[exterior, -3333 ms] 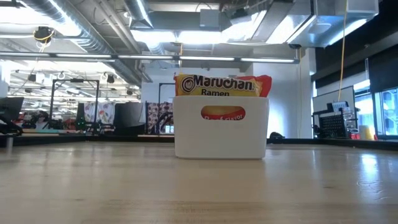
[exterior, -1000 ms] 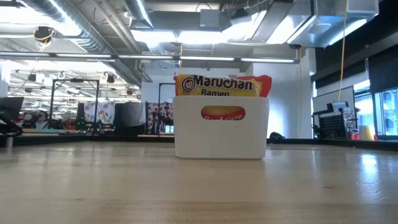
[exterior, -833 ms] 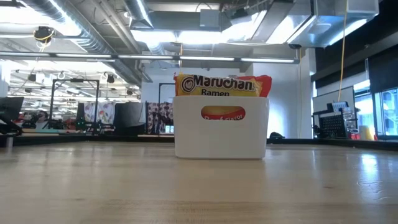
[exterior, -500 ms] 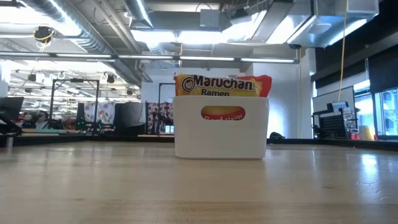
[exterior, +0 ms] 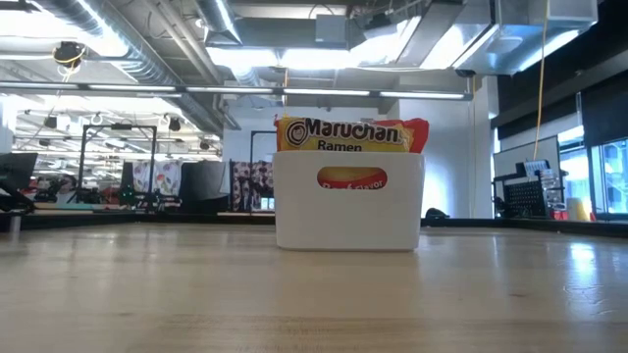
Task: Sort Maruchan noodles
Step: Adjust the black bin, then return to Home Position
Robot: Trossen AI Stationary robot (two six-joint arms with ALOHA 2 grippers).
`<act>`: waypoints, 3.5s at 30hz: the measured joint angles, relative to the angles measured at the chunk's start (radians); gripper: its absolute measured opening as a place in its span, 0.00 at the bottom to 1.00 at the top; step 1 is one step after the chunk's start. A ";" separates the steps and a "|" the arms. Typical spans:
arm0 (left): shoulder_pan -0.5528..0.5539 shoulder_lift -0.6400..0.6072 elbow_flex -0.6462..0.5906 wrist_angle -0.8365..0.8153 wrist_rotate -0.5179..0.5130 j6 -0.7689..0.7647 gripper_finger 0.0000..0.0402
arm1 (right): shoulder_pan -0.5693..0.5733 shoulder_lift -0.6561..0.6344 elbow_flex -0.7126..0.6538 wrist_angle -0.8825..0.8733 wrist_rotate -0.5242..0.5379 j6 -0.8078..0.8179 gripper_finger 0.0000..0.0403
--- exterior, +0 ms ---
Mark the red Maruchan beef packet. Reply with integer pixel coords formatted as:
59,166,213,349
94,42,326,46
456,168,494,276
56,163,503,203
274,116,416,191
375,117,431,154

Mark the white plastic bin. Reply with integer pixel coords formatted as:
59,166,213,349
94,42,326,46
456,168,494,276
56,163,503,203
272,149,426,253

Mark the dark patterned hanging cloth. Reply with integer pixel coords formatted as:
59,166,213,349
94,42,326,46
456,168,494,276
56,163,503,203
230,160,275,212

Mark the long ceiling light bar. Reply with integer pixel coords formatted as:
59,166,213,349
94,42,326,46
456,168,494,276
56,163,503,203
0,81,473,102

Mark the white patterned hanging cloth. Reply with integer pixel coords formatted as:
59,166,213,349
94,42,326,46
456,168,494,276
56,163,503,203
131,159,183,198

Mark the grey ceiling box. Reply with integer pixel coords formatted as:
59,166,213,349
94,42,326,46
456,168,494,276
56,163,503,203
314,13,350,45

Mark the black perforated desk panel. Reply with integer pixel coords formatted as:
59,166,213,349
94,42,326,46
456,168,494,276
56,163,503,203
493,159,570,220

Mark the white partition panel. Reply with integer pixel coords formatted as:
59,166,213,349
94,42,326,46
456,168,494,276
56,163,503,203
493,135,561,185

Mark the yellow bucket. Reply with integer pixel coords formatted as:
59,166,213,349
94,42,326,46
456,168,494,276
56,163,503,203
566,197,591,222

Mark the blue lit window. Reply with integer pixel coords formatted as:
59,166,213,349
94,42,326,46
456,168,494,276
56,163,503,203
591,139,628,217

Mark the black metal stand frame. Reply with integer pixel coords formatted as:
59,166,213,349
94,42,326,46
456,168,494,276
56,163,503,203
77,122,159,210
248,129,279,215

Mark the round silver air duct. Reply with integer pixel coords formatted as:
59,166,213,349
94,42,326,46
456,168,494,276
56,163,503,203
33,0,225,133

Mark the rectangular metal air duct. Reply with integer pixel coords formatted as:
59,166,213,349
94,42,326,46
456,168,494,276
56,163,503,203
392,0,600,77

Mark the thin hanging cord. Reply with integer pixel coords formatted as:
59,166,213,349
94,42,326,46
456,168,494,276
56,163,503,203
532,0,551,161

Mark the black hanging cable reel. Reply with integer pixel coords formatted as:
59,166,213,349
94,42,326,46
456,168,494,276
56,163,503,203
52,39,85,69

